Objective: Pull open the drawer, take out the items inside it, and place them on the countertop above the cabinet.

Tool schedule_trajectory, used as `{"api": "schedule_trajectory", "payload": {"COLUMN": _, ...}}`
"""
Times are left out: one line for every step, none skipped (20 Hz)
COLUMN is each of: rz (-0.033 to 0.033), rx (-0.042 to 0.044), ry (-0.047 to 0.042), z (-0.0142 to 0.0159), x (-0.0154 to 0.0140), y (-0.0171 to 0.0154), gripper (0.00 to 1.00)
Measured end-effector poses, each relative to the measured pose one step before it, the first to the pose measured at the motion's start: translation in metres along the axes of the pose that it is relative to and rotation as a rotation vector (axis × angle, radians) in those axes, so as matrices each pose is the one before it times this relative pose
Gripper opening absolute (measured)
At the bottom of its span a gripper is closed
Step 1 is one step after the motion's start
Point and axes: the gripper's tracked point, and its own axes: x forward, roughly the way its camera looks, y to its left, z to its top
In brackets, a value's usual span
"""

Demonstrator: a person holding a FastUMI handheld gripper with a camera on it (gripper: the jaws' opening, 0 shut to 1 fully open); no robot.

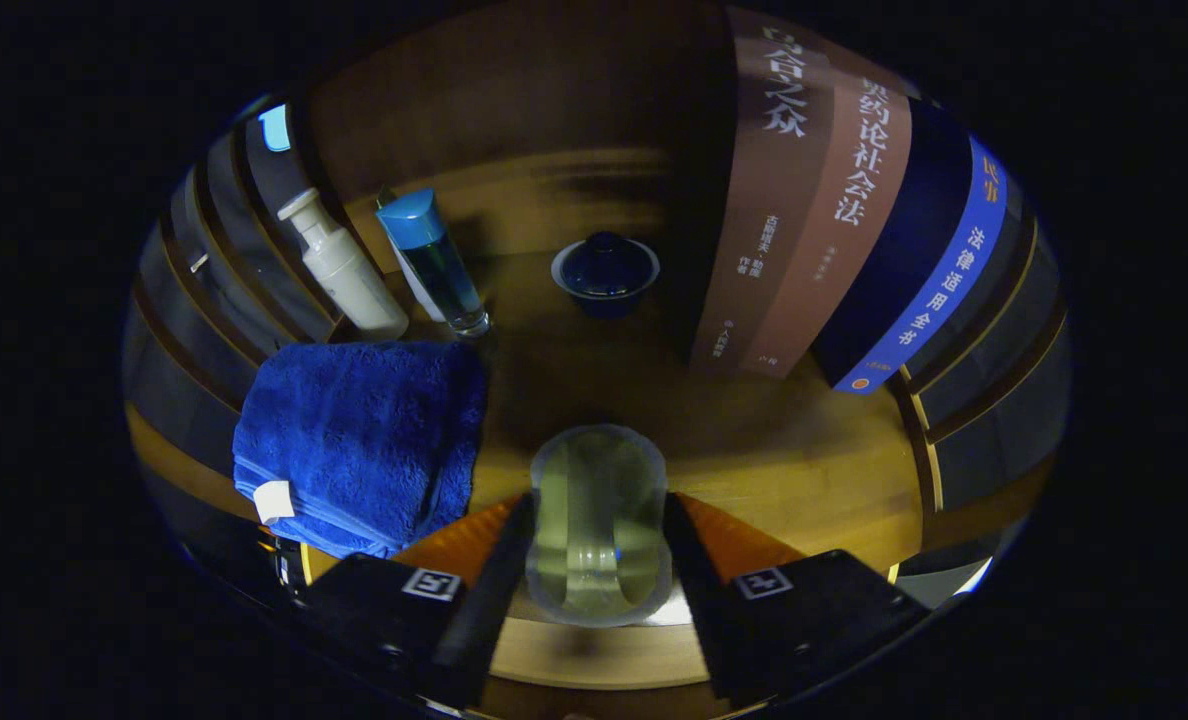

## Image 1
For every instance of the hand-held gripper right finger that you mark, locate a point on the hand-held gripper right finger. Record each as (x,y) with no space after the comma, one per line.
(689,590)

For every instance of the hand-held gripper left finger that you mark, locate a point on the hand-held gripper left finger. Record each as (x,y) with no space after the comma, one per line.
(494,600)

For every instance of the wooden countertop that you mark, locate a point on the wooden countertop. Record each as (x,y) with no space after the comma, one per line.
(754,460)

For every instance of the wooden cabinet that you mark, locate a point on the wooden cabinet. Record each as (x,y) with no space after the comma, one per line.
(554,100)

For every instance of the folded blue towel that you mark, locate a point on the folded blue towel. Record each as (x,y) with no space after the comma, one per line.
(354,430)

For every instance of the blue lidded tea cup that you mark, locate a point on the blue lidded tea cup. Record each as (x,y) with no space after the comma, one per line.
(604,275)

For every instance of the blue capped clear bottle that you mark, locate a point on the blue capped clear bottle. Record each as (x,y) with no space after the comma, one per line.
(434,260)

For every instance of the white pump bottle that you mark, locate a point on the white pump bottle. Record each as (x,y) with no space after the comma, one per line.
(354,280)

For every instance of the reddish brown book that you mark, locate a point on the reddish brown book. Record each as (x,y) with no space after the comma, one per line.
(834,250)

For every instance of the dark brown book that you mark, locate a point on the dark brown book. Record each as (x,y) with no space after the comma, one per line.
(754,200)

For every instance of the blue book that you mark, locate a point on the blue book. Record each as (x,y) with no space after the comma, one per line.
(939,280)

